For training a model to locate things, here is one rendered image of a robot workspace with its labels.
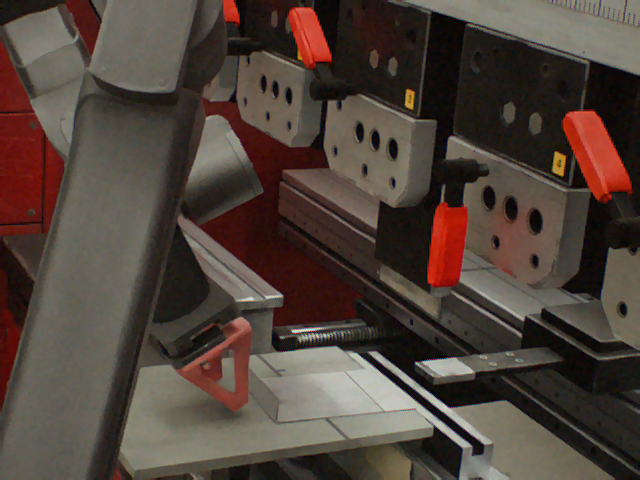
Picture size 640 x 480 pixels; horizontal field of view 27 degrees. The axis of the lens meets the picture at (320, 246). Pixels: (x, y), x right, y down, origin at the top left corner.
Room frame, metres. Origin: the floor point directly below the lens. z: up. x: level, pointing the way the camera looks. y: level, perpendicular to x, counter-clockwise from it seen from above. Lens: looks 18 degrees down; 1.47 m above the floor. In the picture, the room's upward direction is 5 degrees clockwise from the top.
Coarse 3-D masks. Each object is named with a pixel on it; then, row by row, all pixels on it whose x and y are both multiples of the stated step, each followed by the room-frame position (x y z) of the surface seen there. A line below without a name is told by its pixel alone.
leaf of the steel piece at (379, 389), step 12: (348, 372) 1.10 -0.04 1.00; (360, 372) 1.11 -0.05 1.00; (372, 372) 1.11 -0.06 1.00; (360, 384) 1.08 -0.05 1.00; (372, 384) 1.08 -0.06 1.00; (384, 384) 1.08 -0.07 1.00; (372, 396) 1.06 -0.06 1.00; (384, 396) 1.06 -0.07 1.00; (396, 396) 1.06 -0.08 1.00; (384, 408) 1.03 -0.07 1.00; (396, 408) 1.04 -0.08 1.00; (408, 408) 1.04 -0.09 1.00
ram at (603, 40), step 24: (408, 0) 1.07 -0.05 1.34; (432, 0) 1.04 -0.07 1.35; (456, 0) 1.01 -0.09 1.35; (480, 0) 0.98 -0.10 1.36; (504, 0) 0.95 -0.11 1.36; (528, 0) 0.93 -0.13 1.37; (480, 24) 0.98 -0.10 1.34; (504, 24) 0.95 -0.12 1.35; (528, 24) 0.92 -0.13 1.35; (552, 24) 0.90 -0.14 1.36; (576, 24) 0.88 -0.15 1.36; (600, 24) 0.86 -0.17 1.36; (624, 24) 0.84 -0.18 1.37; (576, 48) 0.87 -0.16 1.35; (600, 48) 0.85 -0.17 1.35; (624, 48) 0.83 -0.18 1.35
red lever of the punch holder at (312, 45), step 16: (304, 16) 1.15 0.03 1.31; (304, 32) 1.14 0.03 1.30; (320, 32) 1.15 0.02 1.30; (304, 48) 1.13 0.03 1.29; (320, 48) 1.13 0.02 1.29; (304, 64) 1.13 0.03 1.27; (320, 64) 1.12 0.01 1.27; (320, 80) 1.11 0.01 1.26; (336, 80) 1.11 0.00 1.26; (320, 96) 1.10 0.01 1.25; (336, 96) 1.11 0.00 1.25
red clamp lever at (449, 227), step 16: (448, 160) 0.92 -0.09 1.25; (464, 160) 0.93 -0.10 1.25; (448, 176) 0.92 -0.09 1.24; (464, 176) 0.92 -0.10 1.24; (480, 176) 0.93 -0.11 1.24; (448, 192) 0.92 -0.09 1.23; (448, 208) 0.92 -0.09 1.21; (464, 208) 0.93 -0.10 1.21; (448, 224) 0.92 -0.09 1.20; (464, 224) 0.92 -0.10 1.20; (432, 240) 0.93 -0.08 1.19; (448, 240) 0.92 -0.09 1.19; (464, 240) 0.93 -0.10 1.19; (432, 256) 0.93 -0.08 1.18; (448, 256) 0.92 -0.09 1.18; (432, 272) 0.92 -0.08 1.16; (448, 272) 0.92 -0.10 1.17
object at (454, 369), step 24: (552, 312) 1.22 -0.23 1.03; (576, 312) 1.23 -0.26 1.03; (600, 312) 1.23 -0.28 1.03; (528, 336) 1.23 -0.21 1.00; (552, 336) 1.20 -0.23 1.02; (576, 336) 1.18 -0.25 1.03; (600, 336) 1.17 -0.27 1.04; (432, 360) 1.14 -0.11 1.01; (456, 360) 1.15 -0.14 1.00; (480, 360) 1.15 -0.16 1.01; (504, 360) 1.16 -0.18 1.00; (528, 360) 1.17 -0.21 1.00; (552, 360) 1.17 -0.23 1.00; (576, 360) 1.16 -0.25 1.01; (600, 360) 1.14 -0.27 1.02; (624, 360) 1.15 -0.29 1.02; (432, 384) 1.10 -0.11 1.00; (576, 384) 1.16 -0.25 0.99; (600, 384) 1.14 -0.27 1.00; (624, 384) 1.16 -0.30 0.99
